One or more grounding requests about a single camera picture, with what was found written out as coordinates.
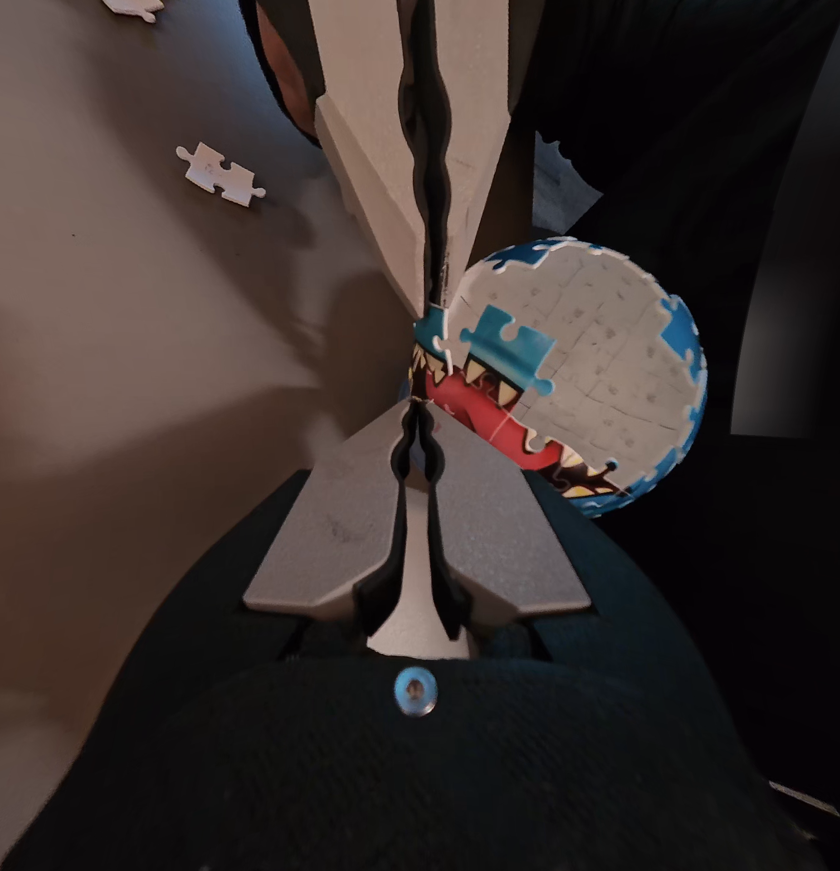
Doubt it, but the white loose puzzle piece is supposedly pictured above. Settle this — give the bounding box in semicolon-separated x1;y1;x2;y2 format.
534;133;602;231
101;0;166;22
176;141;266;207

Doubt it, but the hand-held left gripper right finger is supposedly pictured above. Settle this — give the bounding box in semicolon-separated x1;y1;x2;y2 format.
421;401;593;642

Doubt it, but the person's right hand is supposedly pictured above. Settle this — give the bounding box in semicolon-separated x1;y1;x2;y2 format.
268;26;324;138

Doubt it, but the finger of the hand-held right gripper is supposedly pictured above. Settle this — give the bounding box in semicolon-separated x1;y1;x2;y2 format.
428;0;515;306
310;0;435;319

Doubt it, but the blue monster puzzle ball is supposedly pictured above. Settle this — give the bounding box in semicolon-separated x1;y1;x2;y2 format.
399;236;709;519

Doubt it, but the person's black top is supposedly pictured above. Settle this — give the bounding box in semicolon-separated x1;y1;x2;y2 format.
532;0;840;783

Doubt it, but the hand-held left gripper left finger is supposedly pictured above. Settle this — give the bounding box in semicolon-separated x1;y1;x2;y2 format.
242;400;422;640

